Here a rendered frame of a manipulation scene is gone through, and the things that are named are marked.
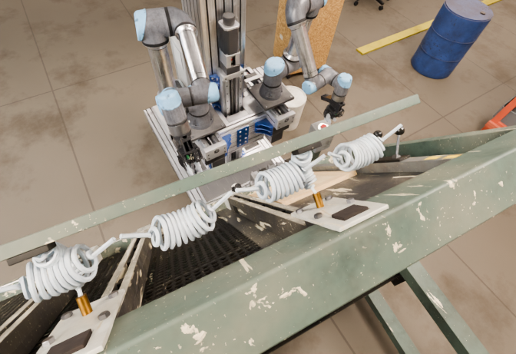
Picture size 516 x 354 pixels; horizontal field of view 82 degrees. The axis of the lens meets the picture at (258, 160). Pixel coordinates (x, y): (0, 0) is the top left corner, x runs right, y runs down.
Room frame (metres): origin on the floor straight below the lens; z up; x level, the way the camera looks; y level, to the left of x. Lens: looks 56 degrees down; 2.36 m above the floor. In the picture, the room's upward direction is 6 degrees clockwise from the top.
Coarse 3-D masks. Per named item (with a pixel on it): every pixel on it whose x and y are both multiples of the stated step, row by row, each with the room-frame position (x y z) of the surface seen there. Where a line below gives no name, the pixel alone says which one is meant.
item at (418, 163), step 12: (432, 156) 0.61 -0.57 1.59; (444, 156) 0.59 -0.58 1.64; (312, 168) 0.96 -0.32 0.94; (324, 168) 0.89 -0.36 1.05; (336, 168) 0.83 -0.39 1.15; (360, 168) 0.74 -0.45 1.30; (372, 168) 0.70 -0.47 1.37; (384, 168) 0.67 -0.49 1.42; (396, 168) 0.64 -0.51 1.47; (408, 168) 0.61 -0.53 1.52; (420, 168) 0.58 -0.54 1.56
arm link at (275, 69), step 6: (270, 60) 1.46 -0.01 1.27; (276, 60) 1.46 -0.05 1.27; (282, 60) 1.46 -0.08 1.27; (264, 66) 1.43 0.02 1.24; (270, 66) 1.41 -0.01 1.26; (276, 66) 1.41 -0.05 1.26; (282, 66) 1.42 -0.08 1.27; (288, 66) 1.46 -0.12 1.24; (264, 72) 1.41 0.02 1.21; (270, 72) 1.39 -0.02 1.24; (276, 72) 1.39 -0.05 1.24; (282, 72) 1.41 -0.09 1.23; (288, 72) 1.45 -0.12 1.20; (264, 78) 1.41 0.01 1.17; (270, 78) 1.38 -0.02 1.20; (276, 78) 1.39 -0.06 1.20; (282, 78) 1.43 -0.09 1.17; (270, 84) 1.38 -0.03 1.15; (276, 84) 1.39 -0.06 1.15
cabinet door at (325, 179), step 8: (320, 176) 0.79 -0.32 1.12; (328, 176) 0.76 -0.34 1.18; (336, 176) 0.71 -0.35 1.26; (344, 176) 0.69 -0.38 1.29; (352, 176) 0.70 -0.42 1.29; (320, 184) 0.65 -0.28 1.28; (328, 184) 0.65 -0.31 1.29; (296, 192) 0.63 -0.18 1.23; (304, 192) 0.60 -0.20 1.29; (312, 192) 0.60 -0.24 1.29; (280, 200) 0.56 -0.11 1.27; (288, 200) 0.55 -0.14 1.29; (296, 200) 0.56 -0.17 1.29
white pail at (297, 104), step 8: (288, 88) 2.26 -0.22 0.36; (296, 88) 2.27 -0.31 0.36; (296, 96) 2.16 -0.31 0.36; (304, 96) 2.17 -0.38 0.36; (288, 104) 2.03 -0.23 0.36; (296, 104) 2.05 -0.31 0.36; (304, 104) 2.09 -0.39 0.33; (296, 112) 2.02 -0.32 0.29; (296, 120) 2.04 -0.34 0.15; (288, 128) 2.02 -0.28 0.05
